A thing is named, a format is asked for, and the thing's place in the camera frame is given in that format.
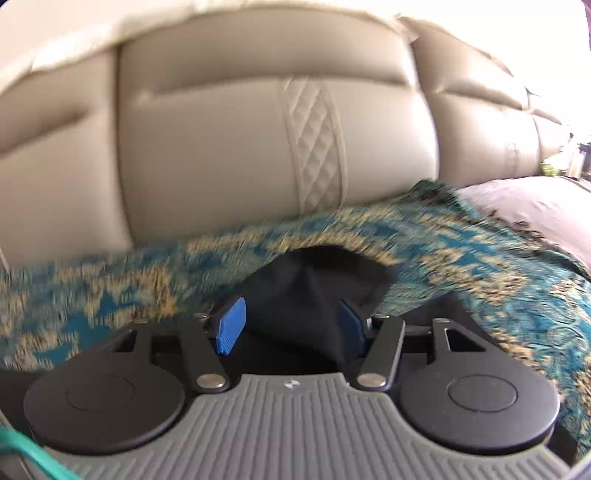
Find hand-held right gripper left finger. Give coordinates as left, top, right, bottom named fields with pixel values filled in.
left=111, top=296, right=247, bottom=394

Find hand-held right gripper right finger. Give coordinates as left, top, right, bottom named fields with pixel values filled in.
left=338, top=299, right=486, bottom=393

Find black pants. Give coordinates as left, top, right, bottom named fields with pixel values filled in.
left=0, top=246, right=578, bottom=467

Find teal and gold patterned blanket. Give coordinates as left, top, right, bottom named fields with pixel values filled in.
left=0, top=180, right=591, bottom=444

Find beige padded leather headboard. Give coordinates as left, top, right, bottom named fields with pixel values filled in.
left=0, top=9, right=573, bottom=268

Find grey mauve pillow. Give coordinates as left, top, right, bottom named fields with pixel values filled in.
left=462, top=176, right=591, bottom=278

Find green cable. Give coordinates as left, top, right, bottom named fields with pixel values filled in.
left=0, top=427, right=78, bottom=480

